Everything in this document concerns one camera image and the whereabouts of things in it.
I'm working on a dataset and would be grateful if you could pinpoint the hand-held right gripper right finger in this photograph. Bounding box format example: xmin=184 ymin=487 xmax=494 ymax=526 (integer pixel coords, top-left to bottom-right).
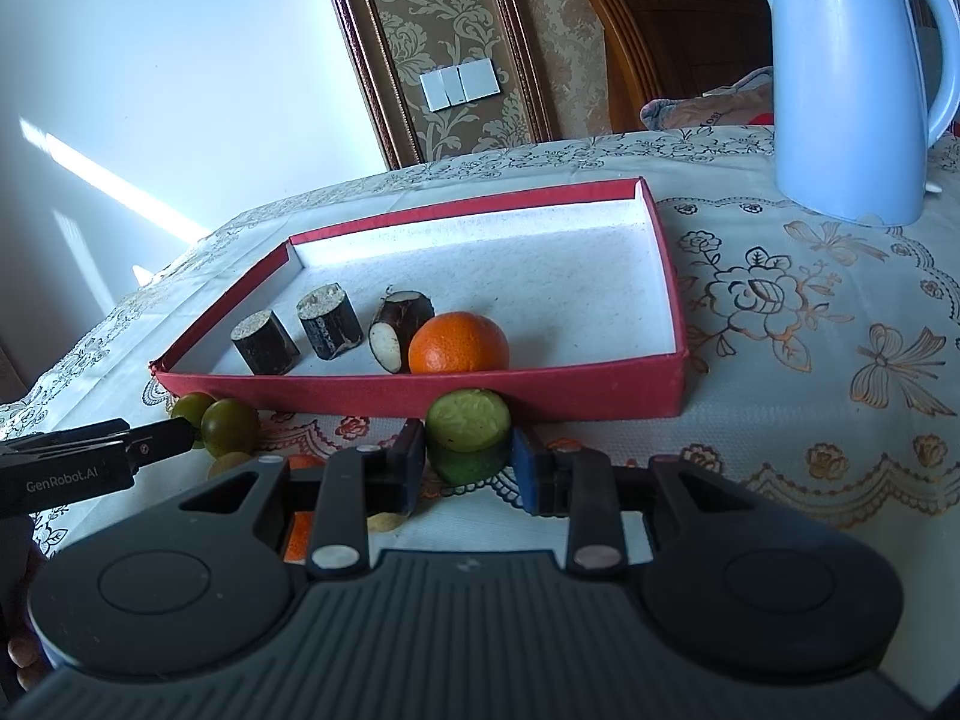
xmin=512 ymin=424 xmax=751 ymax=578

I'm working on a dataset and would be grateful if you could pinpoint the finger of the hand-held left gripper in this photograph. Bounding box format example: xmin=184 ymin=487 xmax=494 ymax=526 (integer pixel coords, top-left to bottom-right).
xmin=0 ymin=417 xmax=200 ymax=464

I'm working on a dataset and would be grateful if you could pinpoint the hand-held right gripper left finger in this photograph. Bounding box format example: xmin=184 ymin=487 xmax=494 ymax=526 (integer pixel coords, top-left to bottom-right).
xmin=180 ymin=418 xmax=427 ymax=578

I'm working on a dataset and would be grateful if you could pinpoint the green tomato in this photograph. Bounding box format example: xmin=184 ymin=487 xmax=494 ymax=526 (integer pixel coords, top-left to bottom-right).
xmin=201 ymin=399 xmax=261 ymax=458
xmin=171 ymin=391 xmax=218 ymax=451

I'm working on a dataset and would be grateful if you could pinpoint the green cucumber piece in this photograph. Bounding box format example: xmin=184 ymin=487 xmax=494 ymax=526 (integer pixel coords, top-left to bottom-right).
xmin=426 ymin=388 xmax=512 ymax=486

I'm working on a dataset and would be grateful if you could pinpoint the orange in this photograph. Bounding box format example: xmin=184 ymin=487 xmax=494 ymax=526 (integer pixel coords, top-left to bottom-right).
xmin=409 ymin=311 xmax=509 ymax=374
xmin=283 ymin=454 xmax=325 ymax=563

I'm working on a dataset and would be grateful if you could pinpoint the dark sugarcane piece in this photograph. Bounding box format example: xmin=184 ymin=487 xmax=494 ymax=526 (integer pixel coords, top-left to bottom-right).
xmin=231 ymin=310 xmax=301 ymax=376
xmin=296 ymin=281 xmax=363 ymax=361

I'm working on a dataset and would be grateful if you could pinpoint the purple eggplant piece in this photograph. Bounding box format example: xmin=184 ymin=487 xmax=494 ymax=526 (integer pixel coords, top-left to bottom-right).
xmin=367 ymin=286 xmax=436 ymax=374

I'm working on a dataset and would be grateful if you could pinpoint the shallow red cardboard box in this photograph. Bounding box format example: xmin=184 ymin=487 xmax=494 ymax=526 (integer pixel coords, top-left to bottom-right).
xmin=148 ymin=176 xmax=689 ymax=421

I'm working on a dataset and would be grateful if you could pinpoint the person's left hand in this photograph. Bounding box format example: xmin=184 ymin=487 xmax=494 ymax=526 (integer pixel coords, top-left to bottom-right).
xmin=6 ymin=636 xmax=47 ymax=691

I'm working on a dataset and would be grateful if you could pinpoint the pink blanket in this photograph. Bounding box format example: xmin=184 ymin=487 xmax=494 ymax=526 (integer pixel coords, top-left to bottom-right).
xmin=640 ymin=67 xmax=777 ymax=132

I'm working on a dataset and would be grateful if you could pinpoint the wooden bed headboard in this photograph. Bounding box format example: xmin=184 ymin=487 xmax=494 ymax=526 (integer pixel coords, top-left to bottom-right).
xmin=574 ymin=0 xmax=773 ymax=134

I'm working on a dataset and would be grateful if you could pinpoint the white electric kettle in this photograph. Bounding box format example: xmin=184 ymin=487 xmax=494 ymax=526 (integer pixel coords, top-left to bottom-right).
xmin=739 ymin=0 xmax=960 ymax=227

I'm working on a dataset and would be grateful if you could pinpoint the white wall switch panel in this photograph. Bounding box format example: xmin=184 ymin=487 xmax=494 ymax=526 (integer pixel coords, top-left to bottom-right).
xmin=418 ymin=58 xmax=500 ymax=112

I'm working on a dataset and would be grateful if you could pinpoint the wooden wall panel frame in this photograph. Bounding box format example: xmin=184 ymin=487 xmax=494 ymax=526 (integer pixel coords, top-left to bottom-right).
xmin=313 ymin=0 xmax=560 ymax=170

